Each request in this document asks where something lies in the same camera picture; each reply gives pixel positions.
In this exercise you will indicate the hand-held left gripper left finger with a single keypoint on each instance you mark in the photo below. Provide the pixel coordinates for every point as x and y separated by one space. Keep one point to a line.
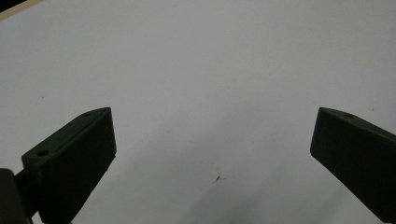
73 165

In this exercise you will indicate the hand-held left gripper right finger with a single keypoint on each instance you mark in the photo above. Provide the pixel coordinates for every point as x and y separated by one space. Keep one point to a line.
358 158

